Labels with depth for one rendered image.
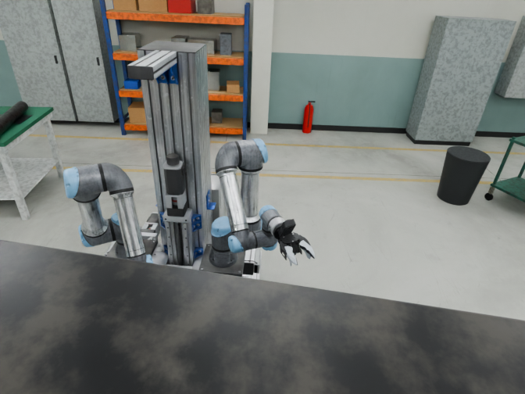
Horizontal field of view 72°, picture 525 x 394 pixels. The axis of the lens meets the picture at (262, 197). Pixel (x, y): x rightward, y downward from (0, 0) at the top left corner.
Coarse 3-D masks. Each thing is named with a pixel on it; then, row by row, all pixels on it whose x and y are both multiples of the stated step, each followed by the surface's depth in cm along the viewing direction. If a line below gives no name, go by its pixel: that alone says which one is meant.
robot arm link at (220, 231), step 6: (216, 222) 178; (222, 222) 178; (228, 222) 177; (216, 228) 174; (222, 228) 174; (228, 228) 174; (216, 234) 175; (222, 234) 174; (228, 234) 175; (216, 240) 177; (222, 240) 176; (216, 246) 179; (222, 246) 178; (228, 246) 179
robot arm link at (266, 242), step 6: (258, 234) 153; (264, 234) 154; (270, 234) 152; (258, 240) 152; (264, 240) 153; (270, 240) 154; (276, 240) 156; (258, 246) 153; (264, 246) 157; (270, 246) 156; (276, 246) 158
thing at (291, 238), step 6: (276, 228) 142; (276, 234) 143; (288, 234) 138; (294, 234) 138; (282, 240) 136; (288, 240) 135; (294, 240) 135; (294, 246) 137; (282, 252) 142; (294, 252) 138; (300, 252) 140
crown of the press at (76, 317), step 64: (0, 256) 42; (64, 256) 43; (0, 320) 35; (64, 320) 35; (128, 320) 35; (192, 320) 36; (256, 320) 36; (320, 320) 36; (384, 320) 37; (448, 320) 37; (512, 320) 37; (0, 384) 29; (64, 384) 30; (128, 384) 30; (192, 384) 30; (256, 384) 30; (320, 384) 31; (384, 384) 31; (448, 384) 31; (512, 384) 31
